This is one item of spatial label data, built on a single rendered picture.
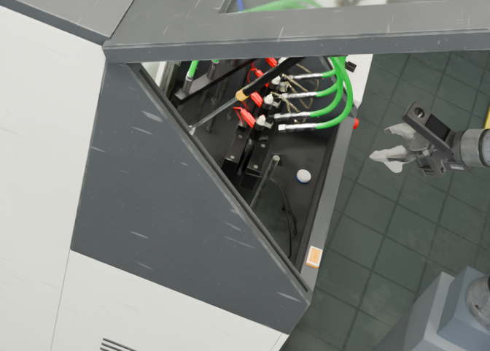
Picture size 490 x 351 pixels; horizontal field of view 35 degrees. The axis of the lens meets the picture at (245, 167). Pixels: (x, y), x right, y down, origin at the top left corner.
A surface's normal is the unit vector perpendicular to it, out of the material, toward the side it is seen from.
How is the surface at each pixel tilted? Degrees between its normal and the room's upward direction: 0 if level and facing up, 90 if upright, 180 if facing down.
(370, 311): 0
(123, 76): 90
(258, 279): 90
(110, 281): 90
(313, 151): 0
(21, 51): 90
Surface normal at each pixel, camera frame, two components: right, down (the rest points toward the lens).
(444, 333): -0.37, 0.65
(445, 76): 0.27, -0.62
